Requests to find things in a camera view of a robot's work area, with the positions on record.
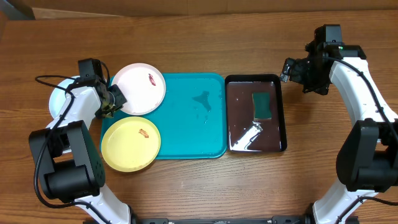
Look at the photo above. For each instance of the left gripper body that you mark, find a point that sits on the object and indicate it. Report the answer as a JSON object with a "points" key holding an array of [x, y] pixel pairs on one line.
{"points": [[113, 103]]}

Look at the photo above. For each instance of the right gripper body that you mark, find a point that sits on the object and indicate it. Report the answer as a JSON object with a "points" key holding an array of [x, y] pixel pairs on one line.
{"points": [[314, 80]]}

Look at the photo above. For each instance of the pink plate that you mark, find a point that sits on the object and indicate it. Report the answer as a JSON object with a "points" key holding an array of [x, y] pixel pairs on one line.
{"points": [[142, 85]]}

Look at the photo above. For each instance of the yellow plate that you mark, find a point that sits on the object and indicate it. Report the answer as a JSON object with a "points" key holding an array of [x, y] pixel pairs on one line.
{"points": [[130, 144]]}

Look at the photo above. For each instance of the light blue plate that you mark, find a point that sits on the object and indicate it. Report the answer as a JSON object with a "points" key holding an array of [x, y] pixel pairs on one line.
{"points": [[57, 98]]}

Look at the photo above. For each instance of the green scrub sponge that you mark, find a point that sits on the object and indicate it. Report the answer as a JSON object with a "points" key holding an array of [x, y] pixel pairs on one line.
{"points": [[261, 102]]}

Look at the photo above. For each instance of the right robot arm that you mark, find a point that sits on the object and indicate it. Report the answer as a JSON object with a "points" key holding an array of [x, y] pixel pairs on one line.
{"points": [[366, 164]]}

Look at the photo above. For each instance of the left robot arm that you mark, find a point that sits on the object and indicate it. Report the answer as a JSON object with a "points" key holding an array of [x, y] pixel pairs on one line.
{"points": [[68, 169]]}

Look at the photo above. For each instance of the teal plastic tray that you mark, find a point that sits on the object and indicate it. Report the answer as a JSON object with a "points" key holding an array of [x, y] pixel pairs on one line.
{"points": [[192, 116]]}

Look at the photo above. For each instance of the black water basin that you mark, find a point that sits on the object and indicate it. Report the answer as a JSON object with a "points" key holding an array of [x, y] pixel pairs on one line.
{"points": [[245, 134]]}

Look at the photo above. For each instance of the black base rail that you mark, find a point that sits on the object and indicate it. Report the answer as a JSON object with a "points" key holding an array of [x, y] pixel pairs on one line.
{"points": [[273, 220]]}

